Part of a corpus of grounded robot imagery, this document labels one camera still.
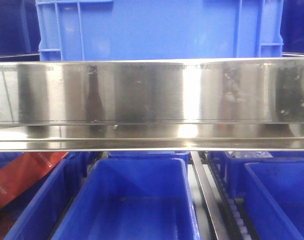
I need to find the blue upper shelf bin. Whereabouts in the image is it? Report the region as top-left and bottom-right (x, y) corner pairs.
(35, 0), (283, 61)

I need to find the steel shelf divider bar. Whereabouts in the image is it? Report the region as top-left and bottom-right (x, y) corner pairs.
(191, 151), (230, 240)

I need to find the blue lower centre bin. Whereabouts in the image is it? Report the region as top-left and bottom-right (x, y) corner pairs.
(52, 158), (200, 240)

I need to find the white roller track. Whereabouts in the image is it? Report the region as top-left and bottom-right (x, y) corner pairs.
(206, 151), (259, 240)

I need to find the blue lower right bin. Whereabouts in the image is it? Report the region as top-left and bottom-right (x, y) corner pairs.
(243, 159), (304, 240)

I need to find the blue lower left bin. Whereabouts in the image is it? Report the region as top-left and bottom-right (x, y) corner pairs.
(0, 151), (97, 240)

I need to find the red paper package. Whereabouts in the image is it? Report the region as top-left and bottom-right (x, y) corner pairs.
(0, 151), (68, 210)

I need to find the stainless steel shelf rail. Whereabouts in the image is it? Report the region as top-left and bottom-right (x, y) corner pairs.
(0, 57), (304, 152)

